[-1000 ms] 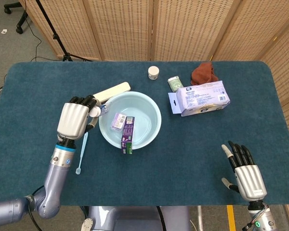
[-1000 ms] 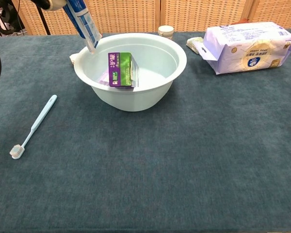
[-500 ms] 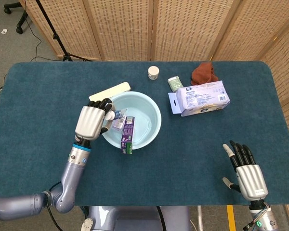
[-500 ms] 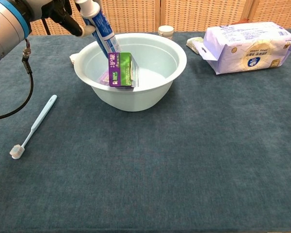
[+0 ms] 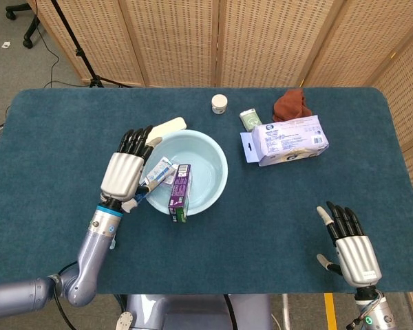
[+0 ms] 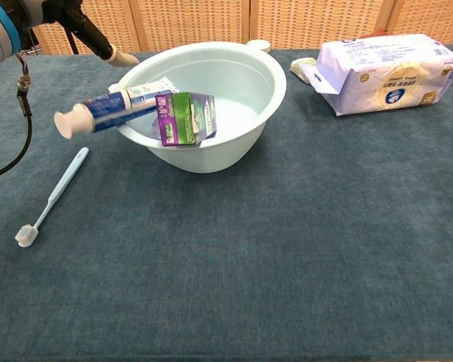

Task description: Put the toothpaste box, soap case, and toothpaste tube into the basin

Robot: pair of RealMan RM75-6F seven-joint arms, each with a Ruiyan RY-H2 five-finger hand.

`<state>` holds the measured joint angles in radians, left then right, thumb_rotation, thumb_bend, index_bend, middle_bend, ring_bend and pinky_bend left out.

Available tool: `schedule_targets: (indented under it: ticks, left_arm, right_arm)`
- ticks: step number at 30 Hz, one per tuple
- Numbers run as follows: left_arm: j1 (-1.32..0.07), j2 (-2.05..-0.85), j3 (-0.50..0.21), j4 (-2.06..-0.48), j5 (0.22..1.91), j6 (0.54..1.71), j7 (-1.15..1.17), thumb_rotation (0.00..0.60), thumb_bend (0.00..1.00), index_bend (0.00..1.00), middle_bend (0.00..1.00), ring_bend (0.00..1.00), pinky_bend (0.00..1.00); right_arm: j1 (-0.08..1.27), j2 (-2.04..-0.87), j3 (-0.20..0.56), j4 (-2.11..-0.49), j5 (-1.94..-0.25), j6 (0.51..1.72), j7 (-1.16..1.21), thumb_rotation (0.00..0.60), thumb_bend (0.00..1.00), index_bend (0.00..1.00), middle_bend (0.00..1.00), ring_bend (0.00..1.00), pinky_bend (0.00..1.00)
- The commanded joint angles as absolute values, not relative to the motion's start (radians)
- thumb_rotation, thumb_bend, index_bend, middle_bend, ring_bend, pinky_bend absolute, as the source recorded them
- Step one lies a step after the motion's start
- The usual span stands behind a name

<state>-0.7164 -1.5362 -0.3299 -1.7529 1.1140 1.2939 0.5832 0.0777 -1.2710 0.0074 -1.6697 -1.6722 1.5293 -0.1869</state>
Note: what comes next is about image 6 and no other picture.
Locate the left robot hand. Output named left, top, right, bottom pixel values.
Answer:
left=41, top=0, right=140, bottom=68

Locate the light blue plastic basin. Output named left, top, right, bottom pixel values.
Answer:
left=115, top=41, right=288, bottom=174

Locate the teal table cloth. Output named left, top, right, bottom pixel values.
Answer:
left=0, top=44, right=453, bottom=362

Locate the white cream jar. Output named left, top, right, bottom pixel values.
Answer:
left=245, top=38, right=272, bottom=52

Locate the purple green carton box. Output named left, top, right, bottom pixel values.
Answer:
left=154, top=91, right=217, bottom=147

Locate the lavender tissue pack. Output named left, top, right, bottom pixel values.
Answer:
left=300, top=33, right=453, bottom=117

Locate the wicker folding screen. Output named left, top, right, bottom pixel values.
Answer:
left=32, top=0, right=453, bottom=56

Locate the white blue toothpaste tube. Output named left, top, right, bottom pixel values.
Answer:
left=54, top=76, right=181, bottom=141

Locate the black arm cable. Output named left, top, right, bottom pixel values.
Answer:
left=0, top=51, right=34, bottom=182

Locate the light blue toothbrush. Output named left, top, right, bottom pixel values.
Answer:
left=14, top=146, right=90, bottom=249

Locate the small green wrapped packet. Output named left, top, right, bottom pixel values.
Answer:
left=289, top=57, right=319, bottom=84

